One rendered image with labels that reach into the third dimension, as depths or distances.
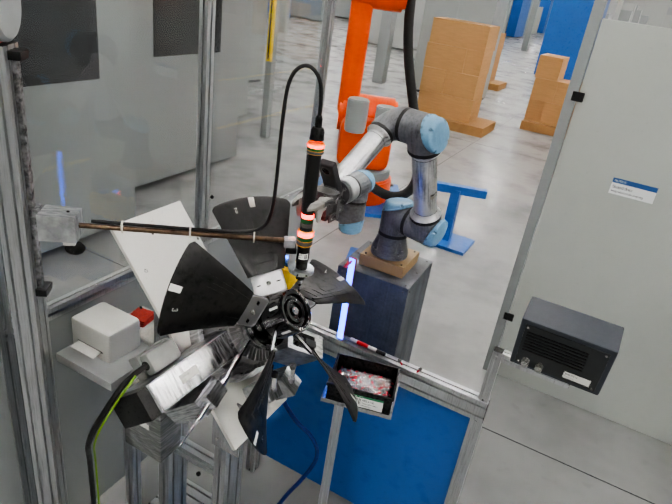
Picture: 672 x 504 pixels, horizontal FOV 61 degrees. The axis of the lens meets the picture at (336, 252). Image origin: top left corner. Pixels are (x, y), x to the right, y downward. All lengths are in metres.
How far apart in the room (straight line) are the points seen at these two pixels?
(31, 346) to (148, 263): 0.39
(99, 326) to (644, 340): 2.62
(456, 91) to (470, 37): 0.81
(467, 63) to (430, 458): 7.80
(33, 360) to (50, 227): 0.42
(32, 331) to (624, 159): 2.57
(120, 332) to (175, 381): 0.49
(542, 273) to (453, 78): 6.50
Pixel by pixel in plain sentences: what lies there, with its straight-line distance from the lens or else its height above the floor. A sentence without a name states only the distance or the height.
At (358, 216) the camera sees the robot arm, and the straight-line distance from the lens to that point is 1.72.
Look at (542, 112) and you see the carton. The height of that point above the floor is 0.33.
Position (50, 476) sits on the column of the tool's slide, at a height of 0.51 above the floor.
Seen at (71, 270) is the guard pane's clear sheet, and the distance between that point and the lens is 1.97.
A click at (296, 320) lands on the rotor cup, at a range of 1.51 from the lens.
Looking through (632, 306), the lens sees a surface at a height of 0.70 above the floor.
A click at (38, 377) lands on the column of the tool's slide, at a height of 0.90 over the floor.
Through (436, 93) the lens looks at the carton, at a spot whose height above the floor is 0.49.
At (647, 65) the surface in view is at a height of 1.84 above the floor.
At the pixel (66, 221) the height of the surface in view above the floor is 1.40.
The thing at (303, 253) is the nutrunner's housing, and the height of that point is 1.35.
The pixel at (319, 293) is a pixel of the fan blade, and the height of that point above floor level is 1.18.
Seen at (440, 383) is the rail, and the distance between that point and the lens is 1.97.
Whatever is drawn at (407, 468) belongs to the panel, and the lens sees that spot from 2.27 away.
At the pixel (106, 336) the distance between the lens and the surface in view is 1.87.
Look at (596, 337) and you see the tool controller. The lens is 1.73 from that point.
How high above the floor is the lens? 2.04
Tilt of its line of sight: 26 degrees down
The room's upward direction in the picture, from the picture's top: 8 degrees clockwise
